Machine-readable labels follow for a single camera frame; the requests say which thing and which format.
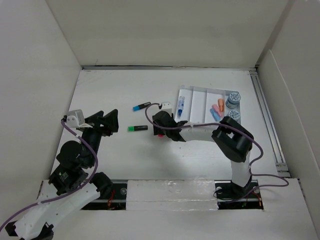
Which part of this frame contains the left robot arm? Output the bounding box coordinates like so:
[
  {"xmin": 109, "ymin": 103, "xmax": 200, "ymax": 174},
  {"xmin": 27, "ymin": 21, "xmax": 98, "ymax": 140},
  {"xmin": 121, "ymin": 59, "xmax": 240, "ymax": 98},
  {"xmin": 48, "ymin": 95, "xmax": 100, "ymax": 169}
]
[{"xmin": 0, "ymin": 109, "xmax": 119, "ymax": 240}]

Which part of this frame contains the orange translucent marker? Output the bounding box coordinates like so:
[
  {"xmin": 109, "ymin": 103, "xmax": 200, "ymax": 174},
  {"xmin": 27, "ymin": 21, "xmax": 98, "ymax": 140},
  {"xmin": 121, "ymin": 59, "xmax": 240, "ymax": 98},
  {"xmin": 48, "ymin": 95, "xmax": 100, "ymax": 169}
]
[{"xmin": 218, "ymin": 98, "xmax": 225, "ymax": 113}]

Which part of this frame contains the aluminium rail right side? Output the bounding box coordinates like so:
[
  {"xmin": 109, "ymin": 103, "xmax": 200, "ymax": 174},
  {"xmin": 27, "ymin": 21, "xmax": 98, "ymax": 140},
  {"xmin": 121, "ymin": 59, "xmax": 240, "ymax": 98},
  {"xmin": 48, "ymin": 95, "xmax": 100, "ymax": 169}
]
[{"xmin": 249, "ymin": 70, "xmax": 291, "ymax": 178}]

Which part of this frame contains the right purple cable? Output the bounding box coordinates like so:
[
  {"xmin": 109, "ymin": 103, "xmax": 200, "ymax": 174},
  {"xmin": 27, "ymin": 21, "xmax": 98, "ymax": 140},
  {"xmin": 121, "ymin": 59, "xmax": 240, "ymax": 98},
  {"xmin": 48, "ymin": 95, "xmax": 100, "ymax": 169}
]
[{"xmin": 144, "ymin": 102, "xmax": 291, "ymax": 203}]

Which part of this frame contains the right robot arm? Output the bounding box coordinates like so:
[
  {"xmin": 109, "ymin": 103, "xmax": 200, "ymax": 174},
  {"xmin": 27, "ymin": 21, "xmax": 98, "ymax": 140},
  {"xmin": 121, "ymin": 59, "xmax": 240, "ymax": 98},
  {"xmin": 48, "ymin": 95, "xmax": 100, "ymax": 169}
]
[{"xmin": 152, "ymin": 111, "xmax": 254, "ymax": 200}]

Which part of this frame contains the aluminium rail back edge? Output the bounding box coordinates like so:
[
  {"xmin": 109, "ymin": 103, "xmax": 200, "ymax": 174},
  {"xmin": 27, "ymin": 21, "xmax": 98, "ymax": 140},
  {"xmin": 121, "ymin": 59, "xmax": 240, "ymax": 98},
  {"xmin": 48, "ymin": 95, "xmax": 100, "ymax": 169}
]
[{"xmin": 82, "ymin": 65, "xmax": 257, "ymax": 71}]

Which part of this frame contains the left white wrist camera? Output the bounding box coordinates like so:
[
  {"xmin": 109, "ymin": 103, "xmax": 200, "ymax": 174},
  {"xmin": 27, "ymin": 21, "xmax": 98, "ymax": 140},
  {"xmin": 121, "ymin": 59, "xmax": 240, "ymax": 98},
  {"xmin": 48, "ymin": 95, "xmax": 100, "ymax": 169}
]
[{"xmin": 62, "ymin": 109, "xmax": 92, "ymax": 129}]

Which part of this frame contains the pink translucent marker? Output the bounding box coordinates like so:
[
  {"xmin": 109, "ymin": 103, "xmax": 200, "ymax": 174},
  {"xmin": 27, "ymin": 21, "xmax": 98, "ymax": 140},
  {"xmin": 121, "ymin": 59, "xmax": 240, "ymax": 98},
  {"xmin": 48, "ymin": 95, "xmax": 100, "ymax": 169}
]
[{"xmin": 212, "ymin": 104, "xmax": 222, "ymax": 118}]

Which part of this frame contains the green cap black highlighter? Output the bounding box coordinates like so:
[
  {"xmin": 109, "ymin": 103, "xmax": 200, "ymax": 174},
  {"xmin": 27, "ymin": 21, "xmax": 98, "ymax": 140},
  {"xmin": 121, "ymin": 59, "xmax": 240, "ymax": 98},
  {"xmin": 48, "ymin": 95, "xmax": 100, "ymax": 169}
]
[{"xmin": 127, "ymin": 125, "xmax": 148, "ymax": 132}]

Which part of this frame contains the blue cap black highlighter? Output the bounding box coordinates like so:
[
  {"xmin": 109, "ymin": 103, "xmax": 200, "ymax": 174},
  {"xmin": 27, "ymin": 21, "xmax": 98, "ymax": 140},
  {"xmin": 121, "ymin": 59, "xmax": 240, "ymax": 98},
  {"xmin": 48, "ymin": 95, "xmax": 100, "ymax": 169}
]
[{"xmin": 132, "ymin": 102, "xmax": 151, "ymax": 112}]

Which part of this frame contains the clear glue bottle blue cap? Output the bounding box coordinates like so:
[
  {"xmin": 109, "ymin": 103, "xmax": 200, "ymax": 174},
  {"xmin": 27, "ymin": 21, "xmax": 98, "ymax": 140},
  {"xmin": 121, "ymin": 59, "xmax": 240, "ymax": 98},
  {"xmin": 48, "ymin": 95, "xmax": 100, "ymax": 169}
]
[{"xmin": 177, "ymin": 96, "xmax": 185, "ymax": 118}]

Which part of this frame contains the blue round jar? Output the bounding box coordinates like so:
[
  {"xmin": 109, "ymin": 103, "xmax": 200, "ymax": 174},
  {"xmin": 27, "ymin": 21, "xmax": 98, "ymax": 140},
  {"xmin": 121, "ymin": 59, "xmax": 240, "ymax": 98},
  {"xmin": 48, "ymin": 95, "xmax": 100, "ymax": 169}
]
[
  {"xmin": 225, "ymin": 92, "xmax": 241, "ymax": 109},
  {"xmin": 227, "ymin": 109, "xmax": 241, "ymax": 122}
]

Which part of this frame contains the light blue translucent marker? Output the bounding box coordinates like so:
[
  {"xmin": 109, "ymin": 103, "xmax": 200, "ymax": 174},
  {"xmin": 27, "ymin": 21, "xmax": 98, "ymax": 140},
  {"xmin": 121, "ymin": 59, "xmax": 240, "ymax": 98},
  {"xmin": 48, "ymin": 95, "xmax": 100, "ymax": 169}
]
[{"xmin": 209, "ymin": 108, "xmax": 221, "ymax": 122}]

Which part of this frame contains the white foam block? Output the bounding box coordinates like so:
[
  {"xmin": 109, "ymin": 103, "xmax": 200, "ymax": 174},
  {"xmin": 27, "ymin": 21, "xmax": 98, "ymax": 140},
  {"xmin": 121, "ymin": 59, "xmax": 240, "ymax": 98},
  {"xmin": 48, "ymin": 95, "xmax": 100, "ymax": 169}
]
[{"xmin": 126, "ymin": 179, "xmax": 218, "ymax": 212}]

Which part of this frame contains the white divided organizer tray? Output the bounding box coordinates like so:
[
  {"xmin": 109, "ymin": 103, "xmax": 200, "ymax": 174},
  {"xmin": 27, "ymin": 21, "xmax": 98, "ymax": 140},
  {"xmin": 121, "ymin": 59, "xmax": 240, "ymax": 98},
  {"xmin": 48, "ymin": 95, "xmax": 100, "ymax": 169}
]
[{"xmin": 174, "ymin": 85, "xmax": 241, "ymax": 124}]

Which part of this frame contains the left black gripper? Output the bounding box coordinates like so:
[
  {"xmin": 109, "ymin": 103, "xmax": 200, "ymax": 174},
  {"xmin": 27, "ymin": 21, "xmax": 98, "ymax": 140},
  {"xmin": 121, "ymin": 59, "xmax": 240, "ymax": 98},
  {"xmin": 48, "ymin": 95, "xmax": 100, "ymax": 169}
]
[{"xmin": 81, "ymin": 108, "xmax": 119, "ymax": 167}]

